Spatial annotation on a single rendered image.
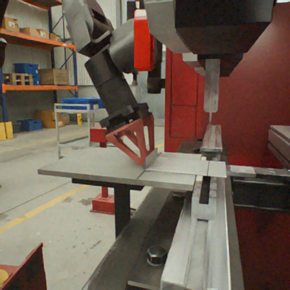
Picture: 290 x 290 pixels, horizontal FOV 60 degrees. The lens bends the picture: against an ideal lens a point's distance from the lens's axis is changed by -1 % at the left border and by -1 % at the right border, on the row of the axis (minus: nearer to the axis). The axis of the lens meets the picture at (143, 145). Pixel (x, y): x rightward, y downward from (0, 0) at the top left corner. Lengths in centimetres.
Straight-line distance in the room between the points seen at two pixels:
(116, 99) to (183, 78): 88
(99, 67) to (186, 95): 88
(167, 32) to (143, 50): 8
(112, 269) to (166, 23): 33
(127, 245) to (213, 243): 20
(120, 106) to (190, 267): 28
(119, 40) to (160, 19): 24
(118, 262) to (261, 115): 104
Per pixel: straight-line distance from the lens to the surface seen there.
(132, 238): 48
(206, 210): 34
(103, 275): 41
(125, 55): 43
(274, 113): 132
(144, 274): 36
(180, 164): 46
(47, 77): 840
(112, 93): 44
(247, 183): 91
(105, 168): 44
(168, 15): 21
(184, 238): 31
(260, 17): 20
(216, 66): 39
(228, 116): 129
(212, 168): 45
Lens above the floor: 113
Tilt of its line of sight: 12 degrees down
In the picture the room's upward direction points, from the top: straight up
